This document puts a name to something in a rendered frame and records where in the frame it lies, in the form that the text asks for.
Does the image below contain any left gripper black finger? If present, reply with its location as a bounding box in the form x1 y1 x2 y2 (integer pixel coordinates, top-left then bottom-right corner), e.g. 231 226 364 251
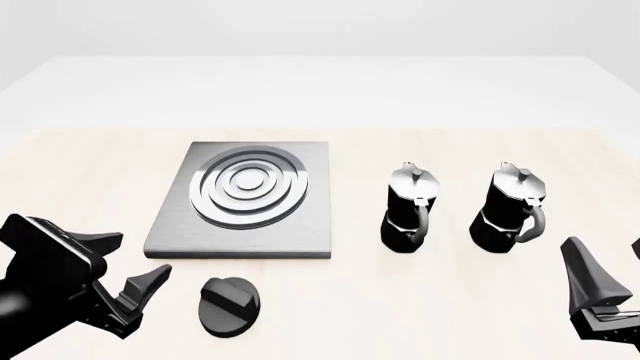
64 229 125 261
114 263 174 317

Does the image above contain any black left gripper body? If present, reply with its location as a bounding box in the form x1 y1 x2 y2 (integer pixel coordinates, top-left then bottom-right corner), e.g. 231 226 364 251
59 231 146 341

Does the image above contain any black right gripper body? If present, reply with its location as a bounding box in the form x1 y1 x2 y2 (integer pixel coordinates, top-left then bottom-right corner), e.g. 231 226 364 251
569 304 640 345

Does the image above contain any flat grey stove plate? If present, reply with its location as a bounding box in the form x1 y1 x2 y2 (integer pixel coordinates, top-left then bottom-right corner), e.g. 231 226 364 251
143 140 333 261

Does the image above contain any round black stove knob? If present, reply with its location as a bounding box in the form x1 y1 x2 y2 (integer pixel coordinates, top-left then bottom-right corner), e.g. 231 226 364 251
197 276 262 339

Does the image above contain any black moka pot, silver lid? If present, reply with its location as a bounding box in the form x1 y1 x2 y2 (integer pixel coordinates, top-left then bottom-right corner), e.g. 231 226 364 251
380 161 442 255
468 160 548 255

